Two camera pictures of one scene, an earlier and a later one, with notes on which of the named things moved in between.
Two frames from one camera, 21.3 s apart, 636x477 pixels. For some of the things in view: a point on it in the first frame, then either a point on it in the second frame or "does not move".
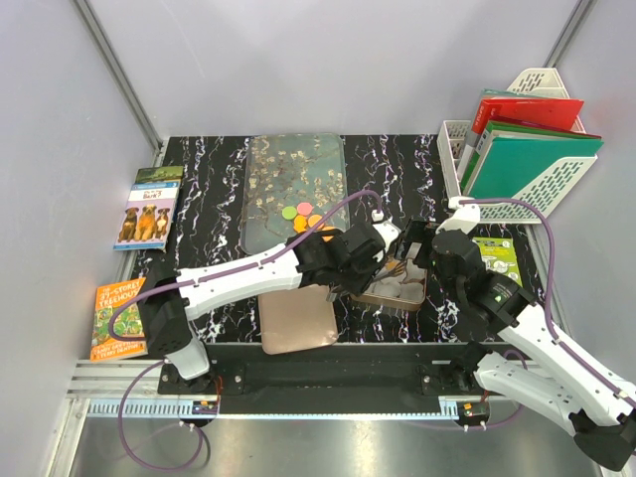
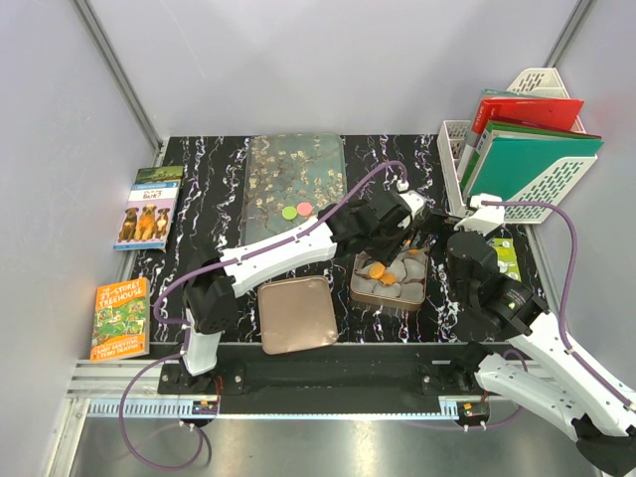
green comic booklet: x=499 y=255 does not move
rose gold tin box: x=397 y=284 does not move
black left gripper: x=360 y=285 -> x=388 y=255
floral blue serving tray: x=286 y=170 does not move
